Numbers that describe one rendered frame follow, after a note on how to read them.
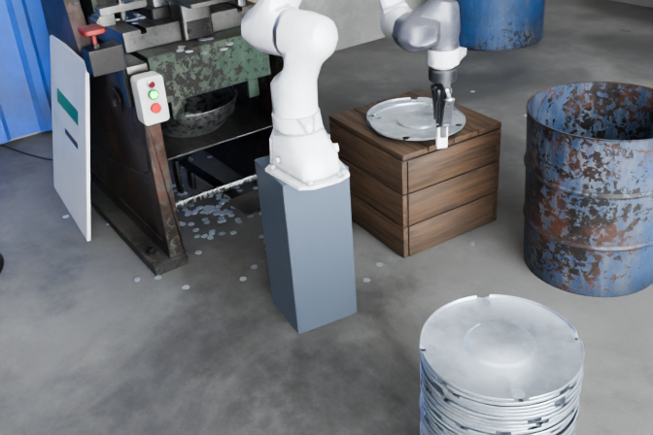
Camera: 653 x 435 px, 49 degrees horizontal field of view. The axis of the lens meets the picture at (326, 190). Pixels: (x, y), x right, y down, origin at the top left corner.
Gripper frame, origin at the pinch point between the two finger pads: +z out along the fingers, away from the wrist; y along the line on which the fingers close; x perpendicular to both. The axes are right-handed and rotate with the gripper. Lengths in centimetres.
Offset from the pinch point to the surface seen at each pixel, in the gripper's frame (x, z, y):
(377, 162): -15.2, 12.2, -13.8
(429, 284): -7.6, 40.4, 12.3
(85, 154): -103, 11, -46
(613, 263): 37, 29, 33
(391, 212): -12.9, 26.5, -7.9
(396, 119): -6.2, 3.3, -23.3
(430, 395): -31, 12, 83
